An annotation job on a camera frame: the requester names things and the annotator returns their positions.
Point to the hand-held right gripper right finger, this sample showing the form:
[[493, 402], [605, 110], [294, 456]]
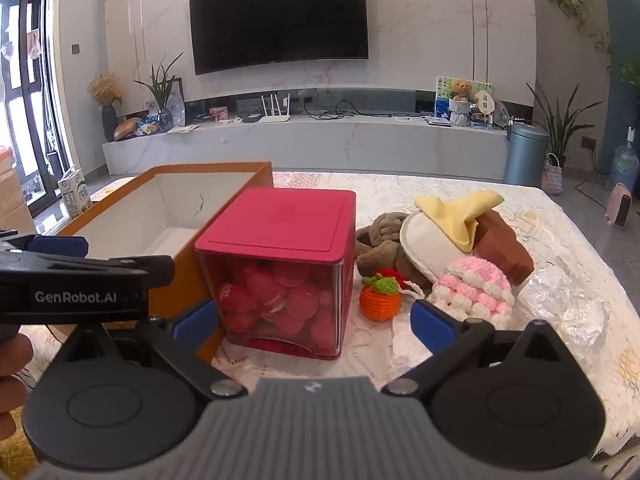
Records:
[[430, 322]]

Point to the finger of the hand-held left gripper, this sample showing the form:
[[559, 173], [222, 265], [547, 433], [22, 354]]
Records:
[[60, 247]]

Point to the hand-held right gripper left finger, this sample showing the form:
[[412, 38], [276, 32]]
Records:
[[192, 320]]

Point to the orange crochet persimmon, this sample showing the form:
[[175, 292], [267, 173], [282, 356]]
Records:
[[380, 302]]

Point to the white round pad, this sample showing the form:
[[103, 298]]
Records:
[[425, 245]]

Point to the brown plush dog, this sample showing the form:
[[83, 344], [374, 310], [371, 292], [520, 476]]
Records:
[[380, 255]]

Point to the reddish brown soft cloth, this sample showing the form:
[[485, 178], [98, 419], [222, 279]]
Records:
[[502, 250]]

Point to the orange cardboard box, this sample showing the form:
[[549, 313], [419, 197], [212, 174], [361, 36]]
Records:
[[165, 210]]

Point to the yellow cloth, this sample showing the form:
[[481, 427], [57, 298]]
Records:
[[460, 215]]

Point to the person's left hand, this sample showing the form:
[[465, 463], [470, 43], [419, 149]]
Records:
[[12, 360]]

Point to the red crochet toy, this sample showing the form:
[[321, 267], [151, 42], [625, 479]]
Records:
[[397, 277]]

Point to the milk carton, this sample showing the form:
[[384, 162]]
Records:
[[75, 192]]

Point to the pink white crochet toy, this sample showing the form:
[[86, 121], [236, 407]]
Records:
[[475, 285]]

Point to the stacked cardboard boxes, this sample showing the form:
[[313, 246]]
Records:
[[12, 190]]

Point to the pile of red balls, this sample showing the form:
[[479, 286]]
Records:
[[280, 300]]

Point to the pink cloth item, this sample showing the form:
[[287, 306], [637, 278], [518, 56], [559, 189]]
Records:
[[285, 225]]

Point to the clear plastic bag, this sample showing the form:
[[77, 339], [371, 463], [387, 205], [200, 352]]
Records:
[[565, 305]]

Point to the vase with dried flowers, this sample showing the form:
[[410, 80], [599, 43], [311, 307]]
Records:
[[106, 105]]

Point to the white lace tablecloth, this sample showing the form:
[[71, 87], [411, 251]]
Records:
[[550, 230]]

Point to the snack bags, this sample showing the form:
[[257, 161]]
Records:
[[152, 124]]

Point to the balcony glass door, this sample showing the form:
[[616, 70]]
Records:
[[30, 85]]

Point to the green plant in vase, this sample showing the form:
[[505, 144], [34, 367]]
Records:
[[161, 87]]

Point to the pink woven bag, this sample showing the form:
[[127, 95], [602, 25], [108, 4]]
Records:
[[552, 177]]

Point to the blue trash can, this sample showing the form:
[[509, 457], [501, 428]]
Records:
[[525, 157]]

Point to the white marble tv console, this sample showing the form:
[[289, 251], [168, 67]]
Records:
[[300, 145]]

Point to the pink card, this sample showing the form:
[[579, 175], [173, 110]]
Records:
[[219, 113]]

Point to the white router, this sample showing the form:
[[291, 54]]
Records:
[[274, 112]]

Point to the white round paper fan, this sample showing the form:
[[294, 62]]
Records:
[[484, 102]]

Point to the long leaf potted plant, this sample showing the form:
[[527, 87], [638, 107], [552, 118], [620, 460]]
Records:
[[560, 120]]

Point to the green picture card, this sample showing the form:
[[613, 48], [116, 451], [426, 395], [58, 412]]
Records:
[[481, 85]]

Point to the blue water bottle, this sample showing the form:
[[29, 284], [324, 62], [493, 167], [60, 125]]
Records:
[[624, 162]]

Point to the hanging vine plant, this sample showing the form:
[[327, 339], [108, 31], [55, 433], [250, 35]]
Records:
[[570, 2]]

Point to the wall socket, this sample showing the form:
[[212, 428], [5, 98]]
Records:
[[588, 143]]

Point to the black wall television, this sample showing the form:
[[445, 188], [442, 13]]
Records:
[[277, 15]]

